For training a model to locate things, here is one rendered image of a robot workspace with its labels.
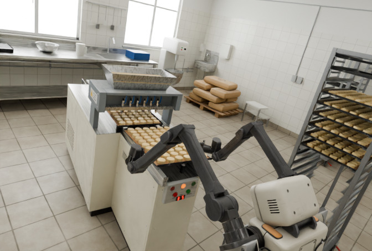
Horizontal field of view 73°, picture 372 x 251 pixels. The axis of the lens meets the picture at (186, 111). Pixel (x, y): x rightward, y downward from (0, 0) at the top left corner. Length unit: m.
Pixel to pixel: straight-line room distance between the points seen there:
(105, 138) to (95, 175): 0.34
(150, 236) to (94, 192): 0.73
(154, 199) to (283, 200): 0.91
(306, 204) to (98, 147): 1.56
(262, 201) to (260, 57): 5.17
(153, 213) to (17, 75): 3.90
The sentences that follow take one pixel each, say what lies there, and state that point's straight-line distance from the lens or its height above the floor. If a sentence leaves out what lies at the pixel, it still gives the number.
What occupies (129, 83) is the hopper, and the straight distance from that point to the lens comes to 2.03.
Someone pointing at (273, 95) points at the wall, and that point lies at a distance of 5.83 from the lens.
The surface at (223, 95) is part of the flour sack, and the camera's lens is 5.35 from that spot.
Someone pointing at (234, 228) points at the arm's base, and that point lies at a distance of 0.96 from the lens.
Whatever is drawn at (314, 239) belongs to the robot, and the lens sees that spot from 1.10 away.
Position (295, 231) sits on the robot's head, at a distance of 1.02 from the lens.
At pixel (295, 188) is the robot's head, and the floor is 1.31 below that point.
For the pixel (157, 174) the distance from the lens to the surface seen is 1.59.
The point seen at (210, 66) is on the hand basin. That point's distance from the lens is 6.55.
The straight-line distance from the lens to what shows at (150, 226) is 1.80.
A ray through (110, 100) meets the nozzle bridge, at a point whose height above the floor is 1.09.
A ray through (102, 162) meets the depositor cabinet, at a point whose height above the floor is 0.58.
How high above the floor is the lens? 1.78
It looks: 19 degrees down
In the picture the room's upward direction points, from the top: 12 degrees clockwise
